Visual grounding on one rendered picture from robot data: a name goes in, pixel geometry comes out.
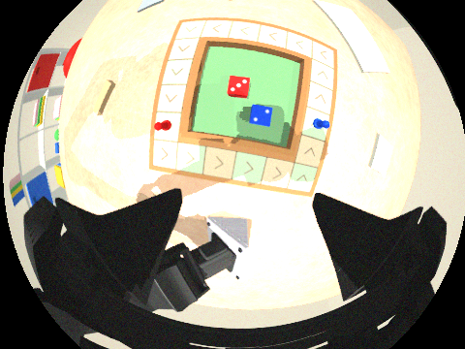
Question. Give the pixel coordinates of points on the blue die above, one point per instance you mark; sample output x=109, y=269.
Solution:
x=260, y=115

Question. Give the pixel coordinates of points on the blue pawn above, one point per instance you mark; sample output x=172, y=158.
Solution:
x=318, y=123

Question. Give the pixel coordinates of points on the red pawn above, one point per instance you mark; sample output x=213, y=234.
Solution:
x=165, y=125

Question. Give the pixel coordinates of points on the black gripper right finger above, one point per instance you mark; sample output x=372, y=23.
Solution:
x=358, y=242

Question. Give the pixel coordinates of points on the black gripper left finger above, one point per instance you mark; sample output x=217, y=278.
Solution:
x=130, y=241

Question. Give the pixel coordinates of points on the red die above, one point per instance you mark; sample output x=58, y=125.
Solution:
x=238, y=87

